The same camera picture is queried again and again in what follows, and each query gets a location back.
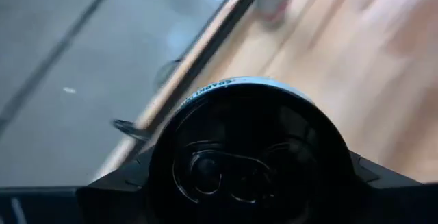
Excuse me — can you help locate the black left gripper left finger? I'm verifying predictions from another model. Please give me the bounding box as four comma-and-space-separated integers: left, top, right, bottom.
0, 147, 155, 224

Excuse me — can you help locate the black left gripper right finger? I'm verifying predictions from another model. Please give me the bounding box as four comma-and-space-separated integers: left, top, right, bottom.
348, 150, 438, 224

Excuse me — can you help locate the white Celsius energy drink can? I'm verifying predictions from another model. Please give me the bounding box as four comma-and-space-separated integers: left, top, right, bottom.
146, 76, 357, 224

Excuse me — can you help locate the red Coca-Cola can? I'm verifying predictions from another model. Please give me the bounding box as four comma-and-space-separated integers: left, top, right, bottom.
252, 0, 297, 29

